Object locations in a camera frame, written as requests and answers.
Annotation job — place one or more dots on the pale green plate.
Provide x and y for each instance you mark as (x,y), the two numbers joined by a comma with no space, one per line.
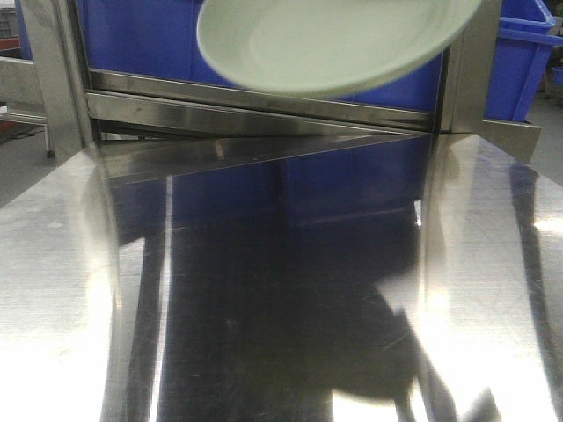
(324,49)

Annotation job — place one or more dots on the blue bin far right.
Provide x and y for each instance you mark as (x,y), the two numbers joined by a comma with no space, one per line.
(523,47)

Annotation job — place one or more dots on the blue plastic bin right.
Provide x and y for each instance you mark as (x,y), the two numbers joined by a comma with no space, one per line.
(158,38)

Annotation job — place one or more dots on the stainless steel shelf rack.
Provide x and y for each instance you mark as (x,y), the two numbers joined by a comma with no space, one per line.
(88,104)

